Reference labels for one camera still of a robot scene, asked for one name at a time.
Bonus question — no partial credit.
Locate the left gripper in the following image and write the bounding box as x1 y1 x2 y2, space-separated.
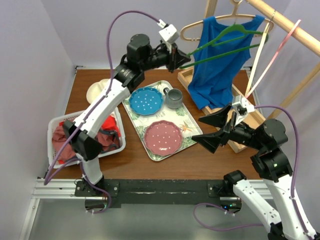
140 41 191 74

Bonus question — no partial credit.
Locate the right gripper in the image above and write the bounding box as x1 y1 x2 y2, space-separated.
191 101 265 152

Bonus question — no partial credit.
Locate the blue tank top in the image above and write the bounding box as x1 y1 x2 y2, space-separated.
188 31 253 110

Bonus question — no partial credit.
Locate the beige plastic hanger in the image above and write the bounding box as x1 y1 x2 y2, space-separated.
179 0 275 42

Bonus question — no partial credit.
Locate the green velvet hanger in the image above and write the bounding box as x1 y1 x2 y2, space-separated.
179 22 270 70

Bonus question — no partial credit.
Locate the cream wooden hanger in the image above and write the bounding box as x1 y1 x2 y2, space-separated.
244 10 277 99

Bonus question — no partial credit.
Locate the red tank top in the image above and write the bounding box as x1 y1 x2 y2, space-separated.
58 114 122 166

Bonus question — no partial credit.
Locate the pink plastic hanger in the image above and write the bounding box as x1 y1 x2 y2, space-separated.
245 19 302 98

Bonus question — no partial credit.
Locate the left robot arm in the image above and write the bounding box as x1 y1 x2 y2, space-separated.
62 33 191 196

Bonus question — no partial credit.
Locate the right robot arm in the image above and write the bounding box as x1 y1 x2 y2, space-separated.
192 100 320 240

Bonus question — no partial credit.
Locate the wooden clothes rack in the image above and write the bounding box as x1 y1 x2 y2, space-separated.
177 0 320 154

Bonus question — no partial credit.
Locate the grey ceramic mug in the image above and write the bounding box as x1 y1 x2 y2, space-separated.
163 87 183 110

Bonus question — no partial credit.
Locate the pink dotted plate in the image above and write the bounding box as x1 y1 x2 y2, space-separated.
143 120 183 156

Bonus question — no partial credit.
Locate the blue dotted plate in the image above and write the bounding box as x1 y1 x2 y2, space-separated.
129 87 164 116

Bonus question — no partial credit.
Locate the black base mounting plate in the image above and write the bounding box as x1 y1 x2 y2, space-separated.
74 178 243 210

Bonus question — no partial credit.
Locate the cream divided plate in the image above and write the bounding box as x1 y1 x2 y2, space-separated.
86 78 110 104

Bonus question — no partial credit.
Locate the white plastic basket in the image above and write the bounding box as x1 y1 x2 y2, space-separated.
47 108 126 169

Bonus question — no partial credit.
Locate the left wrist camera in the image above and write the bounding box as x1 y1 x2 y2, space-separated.
159 24 180 45

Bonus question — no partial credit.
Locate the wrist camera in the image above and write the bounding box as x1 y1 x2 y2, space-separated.
232 95 255 116
159 24 180 45

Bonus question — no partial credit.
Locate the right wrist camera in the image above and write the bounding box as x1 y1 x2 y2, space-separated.
232 95 255 116

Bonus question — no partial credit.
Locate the aluminium rail frame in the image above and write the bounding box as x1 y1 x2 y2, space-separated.
18 176 278 240

